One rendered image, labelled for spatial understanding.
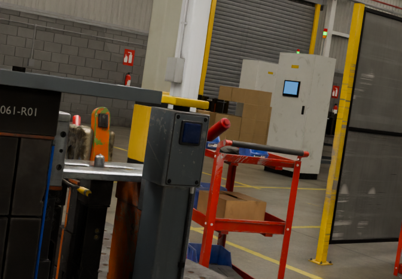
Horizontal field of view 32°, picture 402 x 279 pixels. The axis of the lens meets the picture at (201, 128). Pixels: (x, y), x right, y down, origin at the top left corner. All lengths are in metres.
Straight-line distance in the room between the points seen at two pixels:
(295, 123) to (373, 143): 5.68
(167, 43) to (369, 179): 3.48
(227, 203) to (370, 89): 2.58
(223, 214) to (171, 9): 5.30
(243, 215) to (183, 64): 2.00
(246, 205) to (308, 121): 7.96
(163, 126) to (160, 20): 7.39
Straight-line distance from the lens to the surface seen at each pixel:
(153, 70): 8.38
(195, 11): 5.19
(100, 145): 1.52
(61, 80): 0.90
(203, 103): 1.05
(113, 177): 1.30
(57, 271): 1.61
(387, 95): 5.85
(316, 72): 11.34
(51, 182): 1.12
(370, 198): 5.91
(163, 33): 8.35
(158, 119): 1.05
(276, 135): 11.68
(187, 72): 5.16
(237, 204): 3.38
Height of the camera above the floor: 1.17
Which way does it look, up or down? 3 degrees down
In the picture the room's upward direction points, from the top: 8 degrees clockwise
